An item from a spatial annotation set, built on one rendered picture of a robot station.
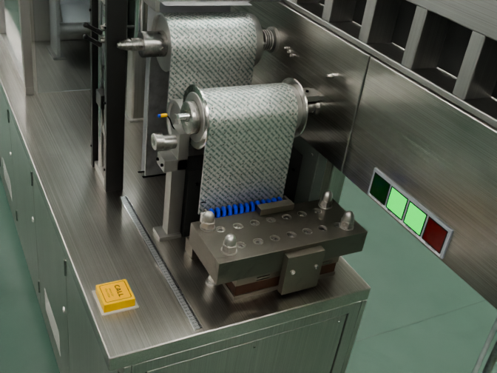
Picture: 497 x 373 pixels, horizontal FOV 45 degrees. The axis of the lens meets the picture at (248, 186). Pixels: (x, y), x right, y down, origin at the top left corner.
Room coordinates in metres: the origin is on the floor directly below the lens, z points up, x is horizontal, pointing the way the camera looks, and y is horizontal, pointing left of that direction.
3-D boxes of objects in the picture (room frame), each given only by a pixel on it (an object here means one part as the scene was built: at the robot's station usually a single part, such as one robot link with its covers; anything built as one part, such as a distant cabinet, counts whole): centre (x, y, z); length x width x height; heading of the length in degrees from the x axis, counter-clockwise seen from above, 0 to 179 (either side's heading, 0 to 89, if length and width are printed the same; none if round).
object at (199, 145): (1.26, 0.14, 1.25); 0.15 x 0.01 x 0.15; 31
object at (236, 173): (1.27, 0.01, 1.11); 0.23 x 0.01 x 0.18; 121
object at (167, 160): (1.27, 0.19, 1.05); 0.06 x 0.05 x 0.31; 121
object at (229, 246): (1.07, 0.02, 1.05); 0.04 x 0.04 x 0.04
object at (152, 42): (1.46, 0.29, 1.34); 0.06 x 0.06 x 0.06; 31
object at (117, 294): (1.00, 0.26, 0.91); 0.07 x 0.07 x 0.02; 31
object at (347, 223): (1.24, -0.25, 1.05); 0.04 x 0.04 x 0.04
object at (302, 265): (1.12, -0.15, 0.97); 0.10 x 0.03 x 0.11; 121
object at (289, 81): (1.39, -0.08, 1.25); 0.15 x 0.01 x 0.15; 31
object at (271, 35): (1.62, 0.02, 1.34); 0.07 x 0.07 x 0.07; 31
